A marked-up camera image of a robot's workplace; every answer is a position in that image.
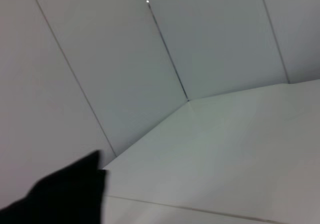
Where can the black t-shirt with FREE print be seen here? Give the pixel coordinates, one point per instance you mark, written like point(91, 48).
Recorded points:
point(62, 196)

